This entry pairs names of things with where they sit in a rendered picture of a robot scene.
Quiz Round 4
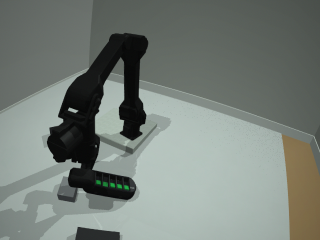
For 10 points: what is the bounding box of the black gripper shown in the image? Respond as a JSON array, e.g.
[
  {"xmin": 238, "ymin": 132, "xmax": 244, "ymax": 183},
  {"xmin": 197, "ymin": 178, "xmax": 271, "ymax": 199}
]
[{"xmin": 68, "ymin": 135, "xmax": 100, "ymax": 192}]

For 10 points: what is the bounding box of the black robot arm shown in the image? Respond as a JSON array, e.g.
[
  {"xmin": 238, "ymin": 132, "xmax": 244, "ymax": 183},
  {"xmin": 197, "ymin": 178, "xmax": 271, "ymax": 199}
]
[{"xmin": 47, "ymin": 33, "xmax": 149, "ymax": 163}]

